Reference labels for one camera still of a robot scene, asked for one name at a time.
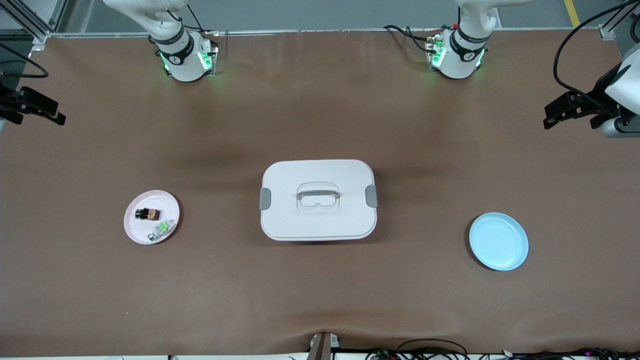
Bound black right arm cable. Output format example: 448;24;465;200
0;43;50;80

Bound white lidded storage box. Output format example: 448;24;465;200
259;159;379;242

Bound light blue round plate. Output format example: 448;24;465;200
468;212;530;272

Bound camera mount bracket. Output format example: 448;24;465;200
306;331;342;360

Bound pink round plate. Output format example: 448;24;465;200
123;189;181;246

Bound black base cables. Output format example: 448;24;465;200
383;24;442;54

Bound green and white switch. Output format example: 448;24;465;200
147;218;177;242

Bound brown table mat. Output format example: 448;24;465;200
0;30;640;357

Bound aluminium frame post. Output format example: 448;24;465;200
0;0;68;46
597;0;640;42

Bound black cable bundle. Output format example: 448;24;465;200
365;338;640;360

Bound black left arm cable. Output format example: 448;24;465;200
552;0;640;110

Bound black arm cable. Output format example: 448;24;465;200
0;43;50;80
552;0;640;110

